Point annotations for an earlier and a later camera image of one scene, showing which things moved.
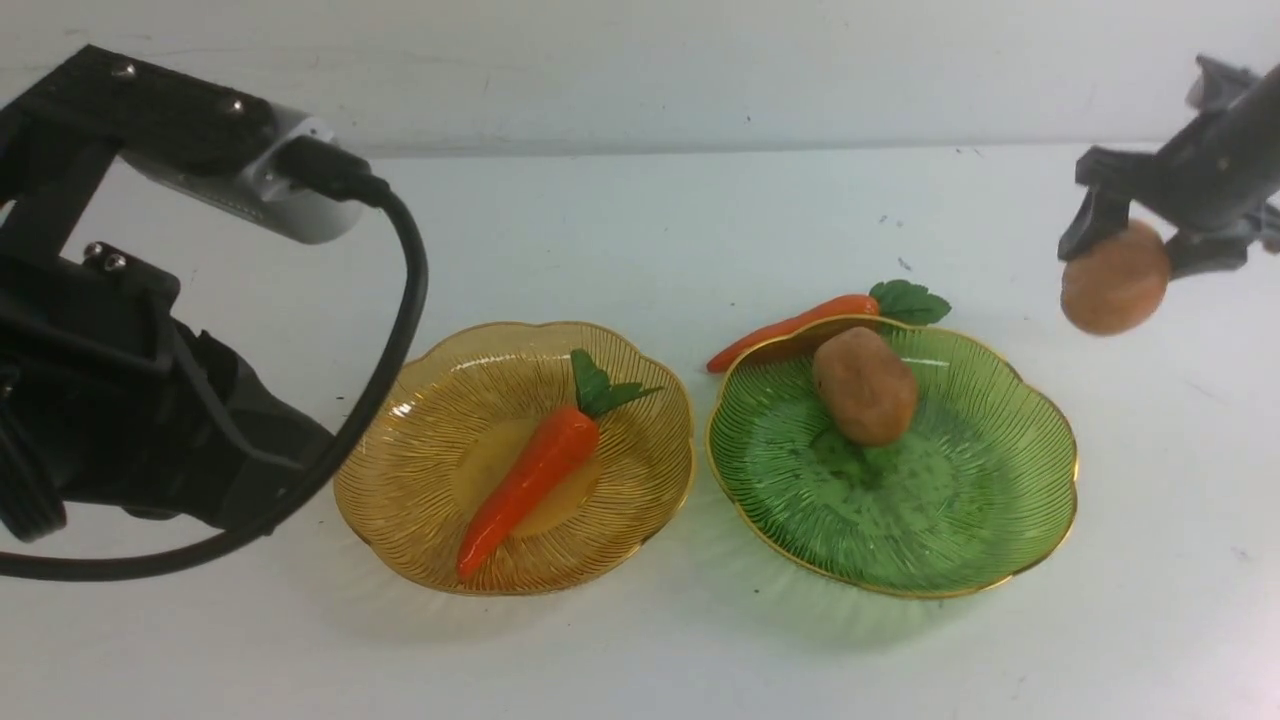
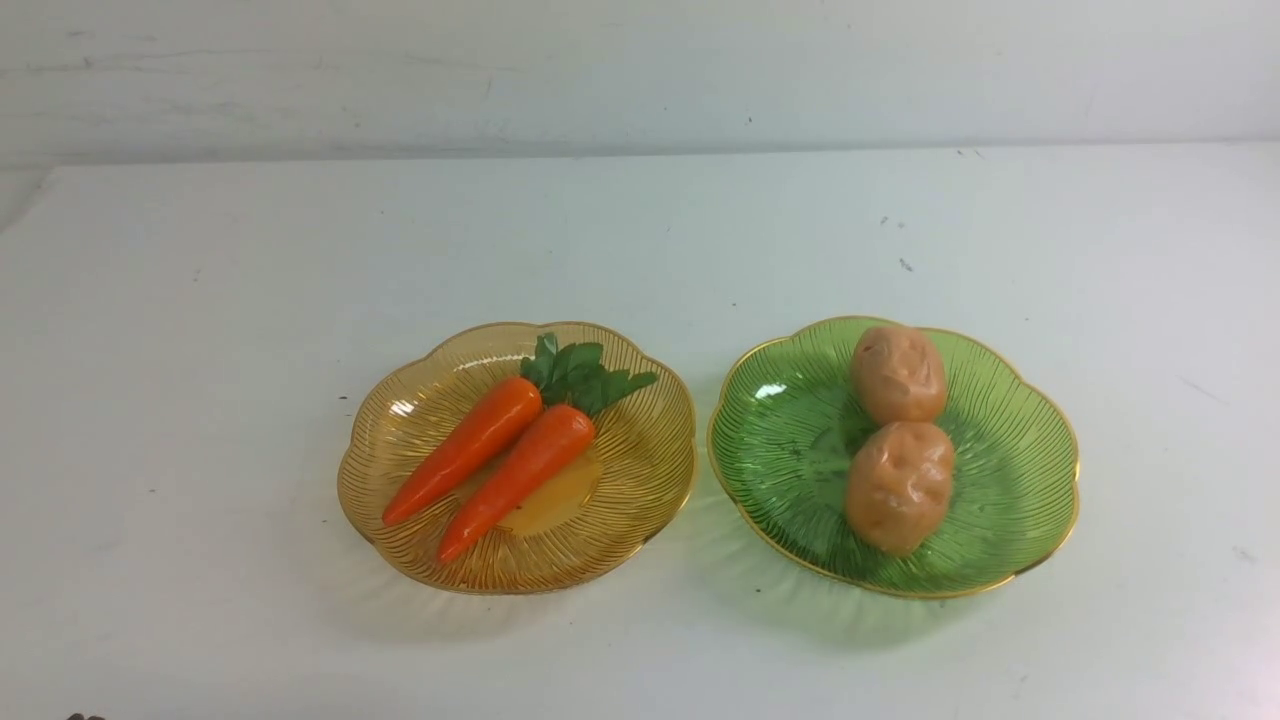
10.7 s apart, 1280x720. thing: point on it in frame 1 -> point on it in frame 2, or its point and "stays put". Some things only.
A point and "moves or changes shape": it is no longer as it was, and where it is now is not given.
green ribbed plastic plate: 976,491 stays put
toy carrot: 540,467 moves or changes shape
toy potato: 869,393 -> 900,486
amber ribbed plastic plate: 459,409 stays put
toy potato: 1116,286 -> 898,375
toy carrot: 898,302 -> 554,368
